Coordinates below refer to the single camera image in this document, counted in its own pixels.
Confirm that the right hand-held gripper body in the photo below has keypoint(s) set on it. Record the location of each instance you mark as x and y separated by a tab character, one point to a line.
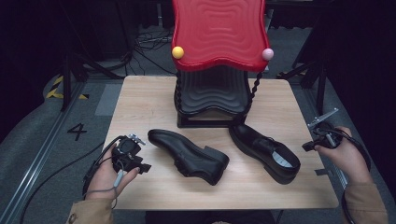
325	135

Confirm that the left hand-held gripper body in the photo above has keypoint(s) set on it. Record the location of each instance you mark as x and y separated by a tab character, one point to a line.
126	152

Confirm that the black leather shoe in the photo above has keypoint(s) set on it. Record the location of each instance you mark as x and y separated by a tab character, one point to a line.
190	155
264	149

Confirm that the red and black shoe rack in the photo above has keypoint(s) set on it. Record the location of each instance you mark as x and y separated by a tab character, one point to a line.
218	34

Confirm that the person's right hand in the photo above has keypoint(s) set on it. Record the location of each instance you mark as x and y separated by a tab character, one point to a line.
348	158

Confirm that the person's left hand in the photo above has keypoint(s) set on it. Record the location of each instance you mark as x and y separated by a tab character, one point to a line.
104	182

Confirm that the grey tape strip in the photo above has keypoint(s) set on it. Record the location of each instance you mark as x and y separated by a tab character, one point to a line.
322	171

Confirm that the black metal stand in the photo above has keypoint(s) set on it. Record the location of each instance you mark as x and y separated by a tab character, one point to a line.
67	81
320	81

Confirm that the yellow and black floor tape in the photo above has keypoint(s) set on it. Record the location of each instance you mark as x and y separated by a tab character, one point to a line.
56	90

